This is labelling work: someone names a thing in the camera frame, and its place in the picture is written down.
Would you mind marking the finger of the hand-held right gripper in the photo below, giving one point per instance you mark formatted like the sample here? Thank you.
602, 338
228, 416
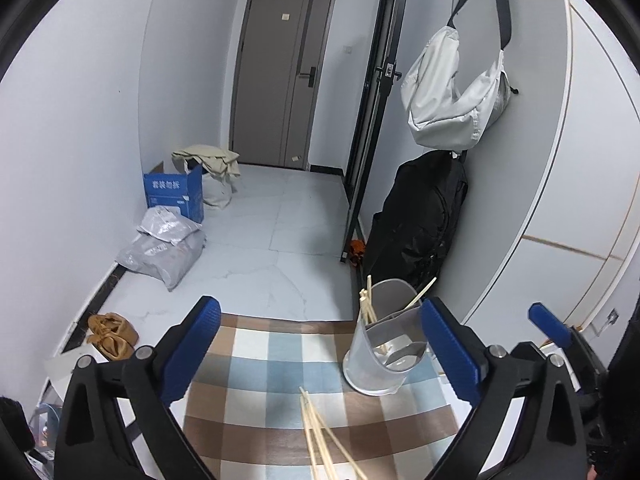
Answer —
547, 322

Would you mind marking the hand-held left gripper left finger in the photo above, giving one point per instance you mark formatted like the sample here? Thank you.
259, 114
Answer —
192, 350

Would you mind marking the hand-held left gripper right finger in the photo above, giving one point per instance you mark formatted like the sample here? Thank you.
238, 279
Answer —
450, 350

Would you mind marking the white grey utensil holder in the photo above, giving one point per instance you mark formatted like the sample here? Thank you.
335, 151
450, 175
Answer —
370, 365

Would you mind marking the checkered tablecloth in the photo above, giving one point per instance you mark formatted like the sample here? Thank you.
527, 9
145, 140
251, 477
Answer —
280, 360

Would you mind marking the grey parcel bag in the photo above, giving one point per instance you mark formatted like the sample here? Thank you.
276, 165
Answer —
160, 260

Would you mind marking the crinkled silver parcel bag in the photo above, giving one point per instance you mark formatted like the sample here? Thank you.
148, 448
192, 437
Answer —
167, 222

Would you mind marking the black backpack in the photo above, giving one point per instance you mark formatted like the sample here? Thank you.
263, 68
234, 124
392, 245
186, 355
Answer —
420, 220

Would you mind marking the small orange object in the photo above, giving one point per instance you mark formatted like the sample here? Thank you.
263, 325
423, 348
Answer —
357, 251

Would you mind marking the blue cardboard box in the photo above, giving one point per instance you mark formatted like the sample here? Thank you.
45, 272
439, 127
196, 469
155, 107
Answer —
172, 192

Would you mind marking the white sack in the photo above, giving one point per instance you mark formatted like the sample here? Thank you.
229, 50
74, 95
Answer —
217, 192

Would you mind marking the clear plastic container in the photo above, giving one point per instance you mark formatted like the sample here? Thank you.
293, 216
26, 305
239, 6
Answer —
46, 425

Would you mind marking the black cloth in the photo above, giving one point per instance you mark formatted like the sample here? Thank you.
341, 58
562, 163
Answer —
15, 425

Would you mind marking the beige cloth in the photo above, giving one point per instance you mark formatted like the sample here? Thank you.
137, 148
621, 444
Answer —
210, 157

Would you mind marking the white sling bag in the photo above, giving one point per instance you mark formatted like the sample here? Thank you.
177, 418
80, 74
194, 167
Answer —
440, 100

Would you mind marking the grey door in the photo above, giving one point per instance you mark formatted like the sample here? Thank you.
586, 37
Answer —
275, 85

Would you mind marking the wall socket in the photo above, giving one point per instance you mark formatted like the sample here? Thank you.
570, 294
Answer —
613, 317

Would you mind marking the black metal door frame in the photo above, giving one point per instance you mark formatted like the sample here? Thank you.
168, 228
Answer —
372, 135

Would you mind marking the door frame latch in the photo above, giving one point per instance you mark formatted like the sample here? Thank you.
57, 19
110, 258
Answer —
389, 71

